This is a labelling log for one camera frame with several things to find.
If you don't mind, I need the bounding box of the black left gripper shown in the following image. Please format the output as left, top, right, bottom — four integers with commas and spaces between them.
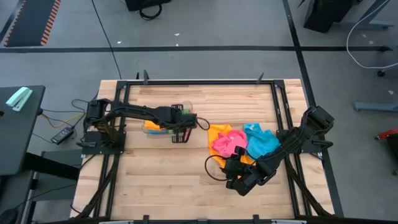
167, 105, 198, 144

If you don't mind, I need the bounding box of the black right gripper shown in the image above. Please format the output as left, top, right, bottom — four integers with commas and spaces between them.
221, 145, 270, 197

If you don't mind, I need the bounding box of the orange microfiber towel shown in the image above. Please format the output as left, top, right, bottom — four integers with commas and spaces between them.
144, 120, 166, 132
207, 123, 255, 169

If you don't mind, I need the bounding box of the clear plastic bin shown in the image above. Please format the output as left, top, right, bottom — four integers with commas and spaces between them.
141, 99, 195, 136

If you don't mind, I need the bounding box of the black power adapter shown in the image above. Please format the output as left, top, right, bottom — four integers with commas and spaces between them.
50, 126, 75, 145

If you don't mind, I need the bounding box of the black metal crossbar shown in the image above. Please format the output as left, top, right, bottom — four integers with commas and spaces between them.
24, 151, 81, 181

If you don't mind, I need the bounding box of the black equipment box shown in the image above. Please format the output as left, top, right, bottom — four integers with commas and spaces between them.
125, 0, 172, 12

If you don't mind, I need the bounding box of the grey desk leg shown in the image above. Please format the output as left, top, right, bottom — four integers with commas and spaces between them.
354, 101, 398, 113
340, 0, 397, 30

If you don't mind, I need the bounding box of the black side table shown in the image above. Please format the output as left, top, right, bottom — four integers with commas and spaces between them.
0, 85, 47, 177

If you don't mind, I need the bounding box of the red cart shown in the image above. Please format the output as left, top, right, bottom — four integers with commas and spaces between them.
374, 127, 398, 175

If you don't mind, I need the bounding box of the mint green stapler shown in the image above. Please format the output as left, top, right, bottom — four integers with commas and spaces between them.
5, 86, 34, 112

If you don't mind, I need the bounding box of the black cabinet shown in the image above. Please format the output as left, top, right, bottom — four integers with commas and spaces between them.
303, 0, 355, 34

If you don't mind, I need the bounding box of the black orange-striped floor mat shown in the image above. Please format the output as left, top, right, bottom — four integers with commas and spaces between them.
0, 0, 62, 48

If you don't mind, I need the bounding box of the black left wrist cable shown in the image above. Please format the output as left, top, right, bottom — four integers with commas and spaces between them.
195, 116, 211, 131

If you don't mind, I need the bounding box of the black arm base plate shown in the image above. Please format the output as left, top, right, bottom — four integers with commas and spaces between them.
76, 129, 127, 156
277, 129, 333, 154

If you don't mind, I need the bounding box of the thin black floor cable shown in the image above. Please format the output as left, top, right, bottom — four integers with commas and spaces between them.
91, 0, 123, 80

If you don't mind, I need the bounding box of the coiled black cable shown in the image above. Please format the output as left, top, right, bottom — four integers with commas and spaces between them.
139, 2, 163, 21

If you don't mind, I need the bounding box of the orange wire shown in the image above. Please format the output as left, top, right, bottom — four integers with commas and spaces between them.
41, 110, 86, 129

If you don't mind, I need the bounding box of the white floor cable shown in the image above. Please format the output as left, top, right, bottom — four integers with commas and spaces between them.
345, 0, 398, 71

